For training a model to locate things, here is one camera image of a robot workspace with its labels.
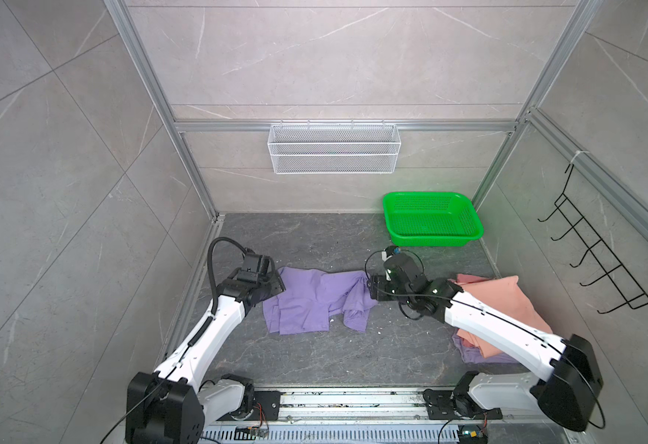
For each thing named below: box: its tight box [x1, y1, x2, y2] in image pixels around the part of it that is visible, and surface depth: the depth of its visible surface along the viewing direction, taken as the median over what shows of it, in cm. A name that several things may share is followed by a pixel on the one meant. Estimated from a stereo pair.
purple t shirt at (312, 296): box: [262, 267, 378, 335], surface depth 92 cm
